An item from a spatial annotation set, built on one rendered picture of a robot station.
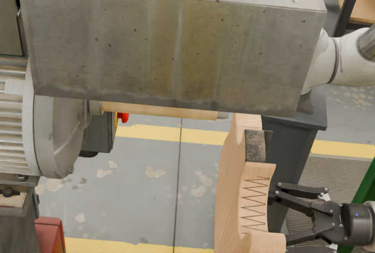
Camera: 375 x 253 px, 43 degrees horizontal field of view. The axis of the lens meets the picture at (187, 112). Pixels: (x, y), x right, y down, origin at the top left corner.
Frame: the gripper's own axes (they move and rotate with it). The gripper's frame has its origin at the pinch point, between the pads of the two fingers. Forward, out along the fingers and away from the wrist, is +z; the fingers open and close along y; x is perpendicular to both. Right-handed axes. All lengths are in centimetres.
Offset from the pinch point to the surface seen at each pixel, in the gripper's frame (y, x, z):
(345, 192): 78, -120, -69
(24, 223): 5, -22, 46
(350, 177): 88, -121, -74
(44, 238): 12, -45, 47
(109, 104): 6.8, 20.0, 25.7
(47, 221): 17, -46, 48
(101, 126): 22.9, -7.8, 31.3
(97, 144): 22.0, -13.7, 32.3
